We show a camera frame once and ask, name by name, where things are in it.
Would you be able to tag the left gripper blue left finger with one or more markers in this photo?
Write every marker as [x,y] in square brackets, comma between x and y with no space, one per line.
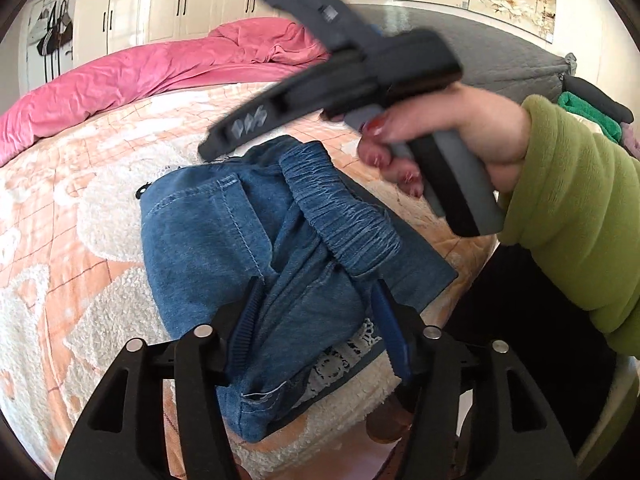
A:
[241,338]

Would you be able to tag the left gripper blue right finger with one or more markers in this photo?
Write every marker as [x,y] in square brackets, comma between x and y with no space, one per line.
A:
[383,306]

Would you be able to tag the blue denim lace-trimmed pants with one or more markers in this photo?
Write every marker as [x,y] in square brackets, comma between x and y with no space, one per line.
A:
[318,240]

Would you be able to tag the green sleeve right forearm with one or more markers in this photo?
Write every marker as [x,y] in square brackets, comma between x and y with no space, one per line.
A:
[576,209]

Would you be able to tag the person's left hand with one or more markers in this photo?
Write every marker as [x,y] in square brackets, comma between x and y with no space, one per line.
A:
[388,422]

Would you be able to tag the person's right hand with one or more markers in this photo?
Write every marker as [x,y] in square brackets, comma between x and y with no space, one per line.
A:
[494,128]

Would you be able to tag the grey padded headboard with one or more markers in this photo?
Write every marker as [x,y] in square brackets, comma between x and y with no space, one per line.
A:
[491,58]

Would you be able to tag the pink duvet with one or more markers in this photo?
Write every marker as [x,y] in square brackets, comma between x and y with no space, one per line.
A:
[251,50]

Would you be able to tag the orange bear pattern blanket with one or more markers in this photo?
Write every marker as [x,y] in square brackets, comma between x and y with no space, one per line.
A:
[73,287]

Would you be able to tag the folded green clothes pile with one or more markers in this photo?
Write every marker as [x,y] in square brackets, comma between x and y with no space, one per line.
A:
[599,112]

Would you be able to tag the white wardrobe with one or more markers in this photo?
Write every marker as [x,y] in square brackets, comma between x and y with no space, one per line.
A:
[102,27]

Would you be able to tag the hanging bags on door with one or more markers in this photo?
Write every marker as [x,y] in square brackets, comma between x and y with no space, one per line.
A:
[58,33]

